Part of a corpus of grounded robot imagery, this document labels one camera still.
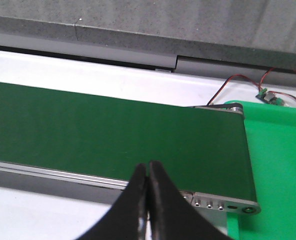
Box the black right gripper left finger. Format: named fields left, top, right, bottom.
left=78, top=163, right=147, bottom=240

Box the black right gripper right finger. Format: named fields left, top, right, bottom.
left=147, top=160, right=231, bottom=240

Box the green conveyor belt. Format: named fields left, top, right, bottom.
left=0, top=82, right=257, bottom=201

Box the green plastic bin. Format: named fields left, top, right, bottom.
left=227, top=101, right=296, bottom=240

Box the small green circuit board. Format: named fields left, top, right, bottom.
left=255, top=88, right=285, bottom=106

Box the grey speckled stone counter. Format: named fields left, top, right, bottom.
left=0, top=0, right=296, bottom=87

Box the aluminium conveyor frame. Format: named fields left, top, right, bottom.
left=0, top=102, right=262, bottom=216

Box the red wire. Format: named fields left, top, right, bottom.
left=206, top=67, right=296, bottom=110

